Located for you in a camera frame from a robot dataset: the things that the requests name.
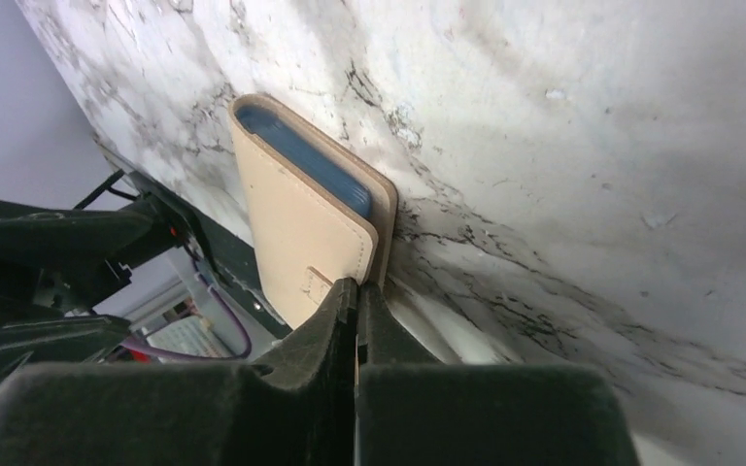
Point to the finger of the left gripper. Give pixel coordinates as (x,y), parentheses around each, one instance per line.
(63,339)
(93,252)

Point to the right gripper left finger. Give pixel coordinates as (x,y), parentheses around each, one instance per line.
(293,406)

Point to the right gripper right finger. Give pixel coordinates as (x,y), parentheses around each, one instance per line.
(413,409)

